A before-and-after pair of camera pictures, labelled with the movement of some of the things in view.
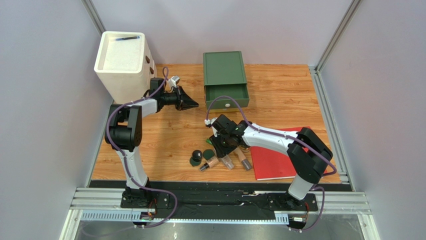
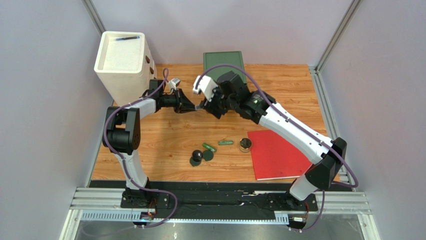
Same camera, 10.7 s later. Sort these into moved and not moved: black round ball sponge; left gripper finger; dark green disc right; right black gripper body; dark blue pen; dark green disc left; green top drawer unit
Moved: right black gripper body
Not moved: dark blue pen; left gripper finger; dark green disc left; black round ball sponge; dark green disc right; green top drawer unit
